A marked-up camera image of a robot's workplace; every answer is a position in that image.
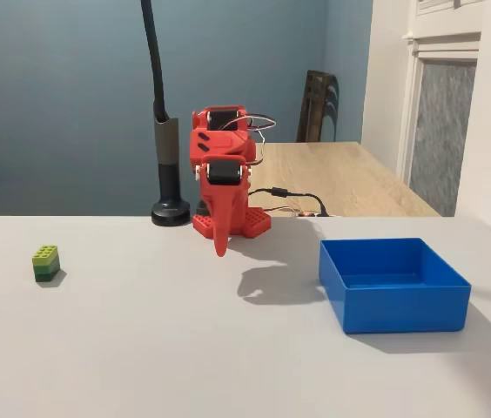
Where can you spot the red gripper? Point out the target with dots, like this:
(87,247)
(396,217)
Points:
(224,173)

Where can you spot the green toy brick block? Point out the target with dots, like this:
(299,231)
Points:
(46,263)

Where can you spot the red robot arm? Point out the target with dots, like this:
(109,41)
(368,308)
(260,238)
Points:
(215,141)

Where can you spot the blue plastic bin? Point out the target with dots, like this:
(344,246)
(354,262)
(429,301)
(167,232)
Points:
(402,309)

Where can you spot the black gooseneck stand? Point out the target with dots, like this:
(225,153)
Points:
(169,183)

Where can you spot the small controller board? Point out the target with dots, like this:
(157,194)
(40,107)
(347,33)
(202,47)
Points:
(304,213)

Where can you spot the light wooden table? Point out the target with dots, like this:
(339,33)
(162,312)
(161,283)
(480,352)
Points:
(341,178)

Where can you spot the dark wooden chair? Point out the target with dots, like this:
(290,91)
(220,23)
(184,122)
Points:
(317,109)

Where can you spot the white door with frosted glass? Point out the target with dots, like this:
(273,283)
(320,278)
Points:
(441,130)

